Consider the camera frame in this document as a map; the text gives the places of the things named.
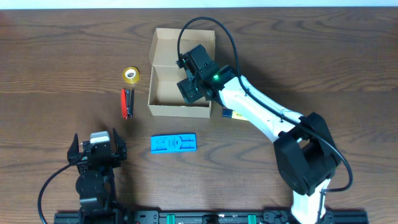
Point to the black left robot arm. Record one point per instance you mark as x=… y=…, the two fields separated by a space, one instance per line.
x=97 y=191

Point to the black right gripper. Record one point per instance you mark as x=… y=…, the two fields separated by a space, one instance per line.
x=183 y=85

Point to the small black yellow item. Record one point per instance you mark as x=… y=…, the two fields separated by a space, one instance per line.
x=228 y=113

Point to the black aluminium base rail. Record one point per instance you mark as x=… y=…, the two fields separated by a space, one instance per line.
x=155 y=217

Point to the blue plastic block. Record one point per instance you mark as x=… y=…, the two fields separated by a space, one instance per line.
x=173 y=143

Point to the red and black stapler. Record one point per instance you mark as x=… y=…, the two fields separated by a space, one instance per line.
x=127 y=103

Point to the yellow clear tape roll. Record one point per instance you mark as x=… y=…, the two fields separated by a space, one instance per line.
x=131 y=75

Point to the brown cardboard box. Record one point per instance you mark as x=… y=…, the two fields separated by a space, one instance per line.
x=165 y=98

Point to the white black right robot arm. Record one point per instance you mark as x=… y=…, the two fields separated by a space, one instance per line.
x=304 y=150

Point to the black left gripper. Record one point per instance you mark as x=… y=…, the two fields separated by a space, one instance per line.
x=74 y=156

